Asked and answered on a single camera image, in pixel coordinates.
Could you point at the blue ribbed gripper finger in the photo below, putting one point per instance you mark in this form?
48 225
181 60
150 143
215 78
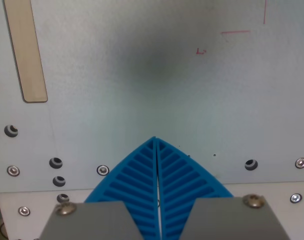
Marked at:
132 175
182 180

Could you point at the silver hex socket screw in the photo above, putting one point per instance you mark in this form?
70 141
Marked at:
24 211
301 163
13 170
102 170

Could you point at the light wooden strip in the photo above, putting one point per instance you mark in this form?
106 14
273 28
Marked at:
27 55

